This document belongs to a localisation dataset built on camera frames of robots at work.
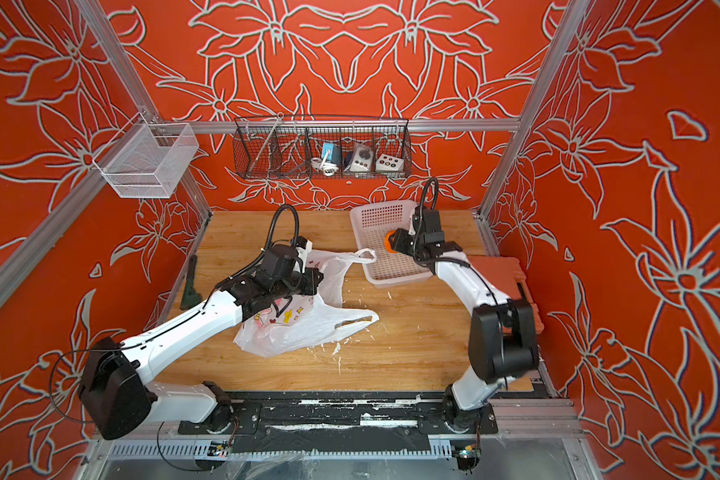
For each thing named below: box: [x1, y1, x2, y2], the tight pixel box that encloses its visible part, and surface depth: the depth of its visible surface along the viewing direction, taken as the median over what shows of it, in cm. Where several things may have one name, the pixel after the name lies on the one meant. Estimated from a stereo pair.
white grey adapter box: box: [344, 144, 373, 172], surface depth 93 cm
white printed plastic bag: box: [234, 248, 379, 359], surface depth 79 cm
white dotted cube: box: [376, 154, 404, 172], surface depth 96 cm
